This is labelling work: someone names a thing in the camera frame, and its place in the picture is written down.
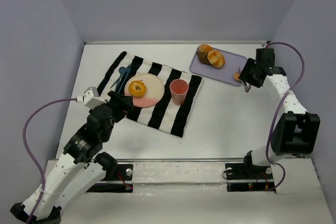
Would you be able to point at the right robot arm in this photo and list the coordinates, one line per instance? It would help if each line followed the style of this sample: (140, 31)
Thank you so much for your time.
(293, 129)

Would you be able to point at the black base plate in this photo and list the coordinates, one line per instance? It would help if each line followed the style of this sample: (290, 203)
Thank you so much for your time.
(241, 179)
(118, 182)

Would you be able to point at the dark brown pastry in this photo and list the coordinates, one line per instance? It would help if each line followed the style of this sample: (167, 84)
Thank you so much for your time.
(202, 56)

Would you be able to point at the blue fork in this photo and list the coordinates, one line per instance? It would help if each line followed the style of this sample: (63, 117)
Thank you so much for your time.
(117, 87)

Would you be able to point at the lavender tray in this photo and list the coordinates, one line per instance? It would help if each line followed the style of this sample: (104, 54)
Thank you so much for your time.
(234, 63)

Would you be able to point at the metal tongs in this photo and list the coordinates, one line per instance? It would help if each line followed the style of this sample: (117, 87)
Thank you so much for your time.
(246, 86)

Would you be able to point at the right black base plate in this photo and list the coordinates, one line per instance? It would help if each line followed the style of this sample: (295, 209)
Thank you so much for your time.
(241, 179)

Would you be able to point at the small round bun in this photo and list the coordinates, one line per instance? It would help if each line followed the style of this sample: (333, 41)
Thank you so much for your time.
(237, 76)

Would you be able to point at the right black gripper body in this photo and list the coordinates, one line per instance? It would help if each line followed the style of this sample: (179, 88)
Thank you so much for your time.
(247, 76)

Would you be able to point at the black white striped placemat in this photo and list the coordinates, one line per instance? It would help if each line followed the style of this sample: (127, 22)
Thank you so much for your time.
(165, 115)

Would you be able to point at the blue knife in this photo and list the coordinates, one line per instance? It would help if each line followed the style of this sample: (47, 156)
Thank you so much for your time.
(123, 83)

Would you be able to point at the cream and pink plate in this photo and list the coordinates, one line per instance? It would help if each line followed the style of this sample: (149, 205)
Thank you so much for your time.
(154, 90)

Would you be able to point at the glazed round bun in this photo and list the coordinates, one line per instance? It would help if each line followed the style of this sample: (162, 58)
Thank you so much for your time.
(216, 59)

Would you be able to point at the pink cup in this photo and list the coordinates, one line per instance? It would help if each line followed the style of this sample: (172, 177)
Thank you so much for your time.
(178, 89)

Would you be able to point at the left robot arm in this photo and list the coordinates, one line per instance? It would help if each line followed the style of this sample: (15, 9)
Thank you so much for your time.
(82, 163)

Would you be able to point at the blue spoon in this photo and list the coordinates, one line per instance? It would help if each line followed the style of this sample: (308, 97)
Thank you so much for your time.
(122, 71)

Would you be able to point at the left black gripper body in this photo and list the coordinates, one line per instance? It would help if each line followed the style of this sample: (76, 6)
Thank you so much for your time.
(121, 102)

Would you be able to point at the orange bagel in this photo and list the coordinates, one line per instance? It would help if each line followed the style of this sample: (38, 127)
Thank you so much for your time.
(137, 89)

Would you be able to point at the top glazed bun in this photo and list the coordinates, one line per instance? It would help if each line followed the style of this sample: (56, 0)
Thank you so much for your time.
(205, 48)

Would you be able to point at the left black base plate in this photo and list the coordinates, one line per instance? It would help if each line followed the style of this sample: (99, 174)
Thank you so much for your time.
(118, 182)

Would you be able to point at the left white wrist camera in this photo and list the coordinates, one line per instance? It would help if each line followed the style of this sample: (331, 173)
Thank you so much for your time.
(91, 98)

